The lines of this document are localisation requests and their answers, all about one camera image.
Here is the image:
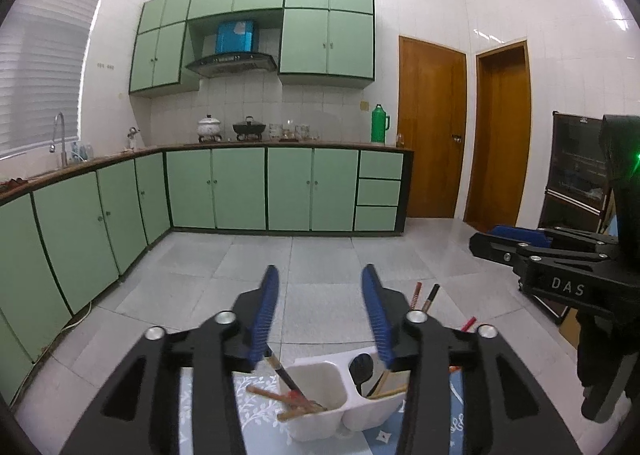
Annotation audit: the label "brown wooden door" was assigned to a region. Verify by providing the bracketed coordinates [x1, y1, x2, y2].
[462, 40, 532, 235]
[397, 35, 468, 220]

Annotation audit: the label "black range hood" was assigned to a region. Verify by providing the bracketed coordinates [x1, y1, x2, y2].
[184, 52, 279, 79]

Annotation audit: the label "steel kitchen faucet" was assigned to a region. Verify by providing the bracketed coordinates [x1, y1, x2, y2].
[51, 111, 69, 169]

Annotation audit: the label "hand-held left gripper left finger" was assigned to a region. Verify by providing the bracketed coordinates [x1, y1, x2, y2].
[59, 264, 281, 455]

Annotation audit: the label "white two-compartment utensil holder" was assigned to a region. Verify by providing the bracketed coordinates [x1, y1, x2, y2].
[277, 347, 416, 442]

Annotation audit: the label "black chopstick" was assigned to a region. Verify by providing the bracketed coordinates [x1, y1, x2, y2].
[264, 354, 327, 412]

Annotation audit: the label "blue box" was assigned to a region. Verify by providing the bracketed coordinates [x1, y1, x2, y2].
[214, 20, 259, 56]

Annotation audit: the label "white floor cable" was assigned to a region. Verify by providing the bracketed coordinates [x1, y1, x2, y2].
[10, 301, 94, 407]

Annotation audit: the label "white cooking pot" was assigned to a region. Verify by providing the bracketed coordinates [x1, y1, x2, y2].
[197, 114, 223, 142]

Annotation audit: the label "green thermos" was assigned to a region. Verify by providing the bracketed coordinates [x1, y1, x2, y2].
[370, 103, 391, 144]

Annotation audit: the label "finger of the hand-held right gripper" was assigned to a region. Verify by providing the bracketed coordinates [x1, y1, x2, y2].
[468, 233, 616, 276]
[486, 224, 621, 249]

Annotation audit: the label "white window blind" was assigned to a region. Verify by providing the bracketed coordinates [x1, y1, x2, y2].
[0, 0, 106, 162]

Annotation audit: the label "black wok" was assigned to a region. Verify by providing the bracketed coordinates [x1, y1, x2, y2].
[232, 116, 268, 141]

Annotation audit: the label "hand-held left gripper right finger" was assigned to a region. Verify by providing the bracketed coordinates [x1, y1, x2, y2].
[361, 263, 584, 455]

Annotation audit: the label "black glass-front cabinet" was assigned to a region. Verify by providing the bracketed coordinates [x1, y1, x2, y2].
[537, 110, 619, 327]

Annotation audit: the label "wooden chopstick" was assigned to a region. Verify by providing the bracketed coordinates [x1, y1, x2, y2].
[277, 404, 322, 421]
[367, 370, 409, 399]

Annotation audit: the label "blue tree-print tablecloth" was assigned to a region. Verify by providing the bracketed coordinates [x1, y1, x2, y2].
[175, 364, 477, 455]

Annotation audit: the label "red patterned chopstick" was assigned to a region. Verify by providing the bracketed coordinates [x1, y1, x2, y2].
[247, 386, 321, 409]

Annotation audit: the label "black spoon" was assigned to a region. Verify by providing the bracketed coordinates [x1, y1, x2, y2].
[348, 354, 375, 396]

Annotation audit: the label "glass jars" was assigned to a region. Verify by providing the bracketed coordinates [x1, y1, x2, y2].
[268, 120, 321, 142]

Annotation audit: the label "green base cabinets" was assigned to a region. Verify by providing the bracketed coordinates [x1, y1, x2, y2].
[0, 144, 415, 392]

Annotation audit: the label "green wall cabinets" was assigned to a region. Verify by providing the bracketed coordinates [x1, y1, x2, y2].
[128, 0, 376, 97]

